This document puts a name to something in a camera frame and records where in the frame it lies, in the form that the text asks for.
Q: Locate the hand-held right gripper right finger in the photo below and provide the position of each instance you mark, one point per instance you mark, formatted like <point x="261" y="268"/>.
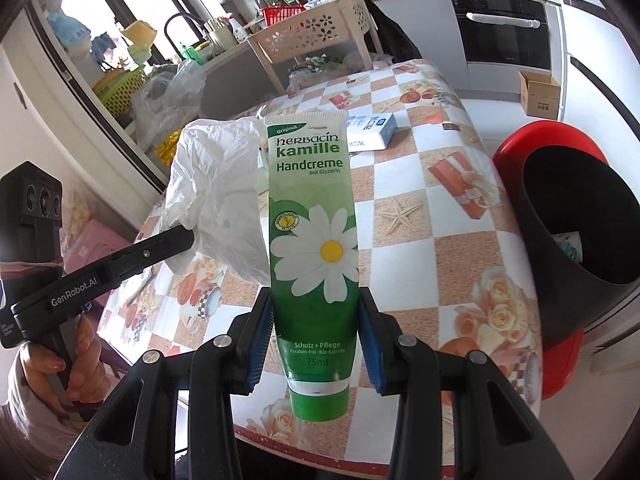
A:
<point x="372" y="350"/>

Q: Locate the red plastic basket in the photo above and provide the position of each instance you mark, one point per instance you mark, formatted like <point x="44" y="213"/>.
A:
<point x="282" y="15"/>

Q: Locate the cardboard box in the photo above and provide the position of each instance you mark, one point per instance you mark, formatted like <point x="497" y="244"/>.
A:
<point x="540" y="97"/>

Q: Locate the green dish soap bottle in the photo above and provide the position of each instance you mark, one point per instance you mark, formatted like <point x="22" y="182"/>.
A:
<point x="192" y="55"/>

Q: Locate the red plastic stool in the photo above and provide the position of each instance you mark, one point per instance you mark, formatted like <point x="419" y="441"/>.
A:
<point x="525" y="140"/>

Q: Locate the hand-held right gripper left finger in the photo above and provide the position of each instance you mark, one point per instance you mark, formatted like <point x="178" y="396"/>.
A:
<point x="257" y="350"/>

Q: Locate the blue white box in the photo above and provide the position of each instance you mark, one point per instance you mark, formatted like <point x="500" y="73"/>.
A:
<point x="372" y="132"/>

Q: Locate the light blue hanging cloth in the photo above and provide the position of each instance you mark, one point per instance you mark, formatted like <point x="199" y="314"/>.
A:
<point x="70" y="30"/>

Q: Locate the printed paper cup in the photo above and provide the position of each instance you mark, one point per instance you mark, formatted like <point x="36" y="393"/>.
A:
<point x="567" y="247"/>

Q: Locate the black waste bin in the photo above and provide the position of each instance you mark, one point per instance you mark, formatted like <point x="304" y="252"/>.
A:
<point x="550" y="270"/>

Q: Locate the white utensil holder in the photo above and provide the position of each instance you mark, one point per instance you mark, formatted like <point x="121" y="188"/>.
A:
<point x="220" y="35"/>

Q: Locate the person's left hand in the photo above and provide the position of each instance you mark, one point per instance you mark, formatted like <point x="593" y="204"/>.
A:
<point x="90" y="360"/>

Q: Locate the black kitchen faucet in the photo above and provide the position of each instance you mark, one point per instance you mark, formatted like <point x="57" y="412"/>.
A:
<point x="172" y="20"/>

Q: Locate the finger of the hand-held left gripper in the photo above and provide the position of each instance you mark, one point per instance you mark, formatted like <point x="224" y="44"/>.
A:
<point x="155" y="252"/>

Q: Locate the yellow-green plastic basket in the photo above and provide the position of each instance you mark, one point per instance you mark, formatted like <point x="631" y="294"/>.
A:
<point x="120" y="92"/>

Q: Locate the dark hanging cloth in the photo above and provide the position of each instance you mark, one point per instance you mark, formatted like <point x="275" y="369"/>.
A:
<point x="392" y="35"/>

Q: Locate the yellow hanging cloth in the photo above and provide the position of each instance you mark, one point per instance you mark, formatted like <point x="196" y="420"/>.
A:
<point x="140" y="34"/>

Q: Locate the gold foil bag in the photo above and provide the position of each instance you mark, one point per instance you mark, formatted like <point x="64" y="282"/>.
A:
<point x="167" y="147"/>

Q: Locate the green hand cream tube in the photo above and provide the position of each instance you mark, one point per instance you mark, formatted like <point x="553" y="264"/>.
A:
<point x="310" y="210"/>

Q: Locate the beige plastic rack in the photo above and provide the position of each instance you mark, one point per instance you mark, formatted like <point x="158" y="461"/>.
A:
<point x="320" y="25"/>

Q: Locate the black built-in oven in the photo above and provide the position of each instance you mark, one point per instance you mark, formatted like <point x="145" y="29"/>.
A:
<point x="505" y="45"/>

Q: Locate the white plastic bag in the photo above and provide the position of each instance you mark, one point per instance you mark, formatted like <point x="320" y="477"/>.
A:
<point x="210" y="185"/>

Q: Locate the green leafy vegetables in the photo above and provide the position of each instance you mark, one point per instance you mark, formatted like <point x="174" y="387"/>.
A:
<point x="322" y="66"/>

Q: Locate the pink package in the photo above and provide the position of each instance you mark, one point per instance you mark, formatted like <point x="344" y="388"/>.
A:
<point x="95" y="245"/>

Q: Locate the white refrigerator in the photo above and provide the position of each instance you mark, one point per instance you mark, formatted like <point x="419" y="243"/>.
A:
<point x="600" y="35"/>

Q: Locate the clear plastic bag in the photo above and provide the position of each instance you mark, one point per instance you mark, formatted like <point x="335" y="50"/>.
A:
<point x="167" y="100"/>

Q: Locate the white spray bottle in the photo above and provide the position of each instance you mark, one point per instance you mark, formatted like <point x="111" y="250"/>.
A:
<point x="239" y="32"/>

